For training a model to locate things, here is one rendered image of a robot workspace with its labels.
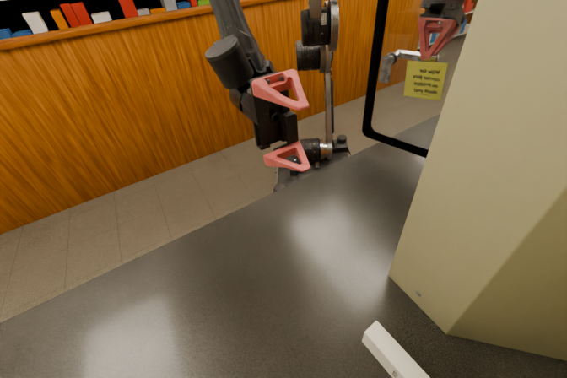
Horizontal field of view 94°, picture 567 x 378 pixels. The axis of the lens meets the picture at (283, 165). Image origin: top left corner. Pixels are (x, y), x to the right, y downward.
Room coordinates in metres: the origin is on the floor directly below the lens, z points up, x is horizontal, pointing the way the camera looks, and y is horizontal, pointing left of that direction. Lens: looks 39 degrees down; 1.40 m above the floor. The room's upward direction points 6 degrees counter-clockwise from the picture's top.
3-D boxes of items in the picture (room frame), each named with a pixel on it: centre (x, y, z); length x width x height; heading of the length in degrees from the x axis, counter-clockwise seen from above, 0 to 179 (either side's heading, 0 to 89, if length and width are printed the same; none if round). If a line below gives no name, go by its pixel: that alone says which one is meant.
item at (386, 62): (0.56, -0.24, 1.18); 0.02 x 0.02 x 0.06; 43
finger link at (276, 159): (0.33, -0.01, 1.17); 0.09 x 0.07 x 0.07; 27
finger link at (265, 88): (0.33, -0.01, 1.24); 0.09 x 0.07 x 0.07; 27
